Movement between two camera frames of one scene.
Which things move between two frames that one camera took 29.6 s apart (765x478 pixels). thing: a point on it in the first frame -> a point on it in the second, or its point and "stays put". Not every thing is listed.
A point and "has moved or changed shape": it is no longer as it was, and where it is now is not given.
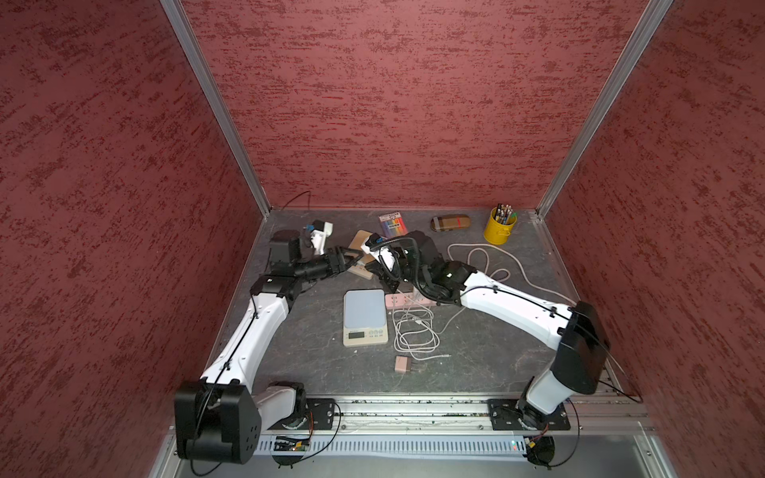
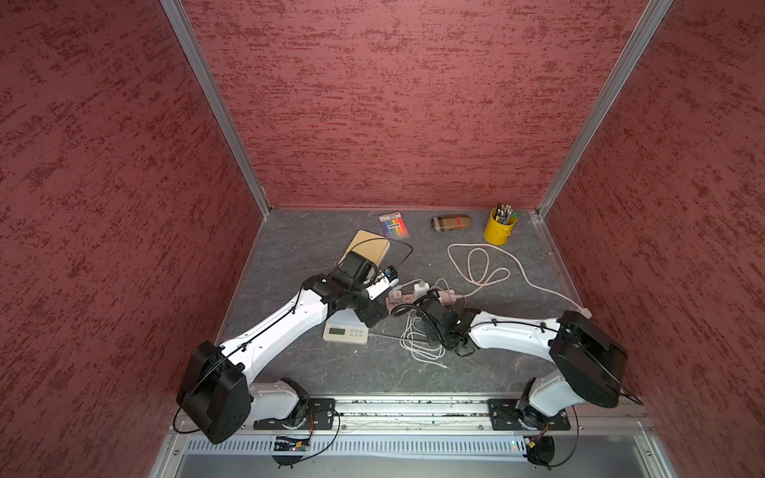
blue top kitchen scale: (364, 318) has moved or changed shape
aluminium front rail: (474, 412) stays put
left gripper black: (340, 259) -> (372, 313)
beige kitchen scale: (355, 248) stays put
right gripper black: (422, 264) -> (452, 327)
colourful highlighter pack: (392, 224) stays put
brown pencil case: (450, 222) stays put
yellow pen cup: (499, 225) stays put
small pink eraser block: (402, 363) -> (395, 296)
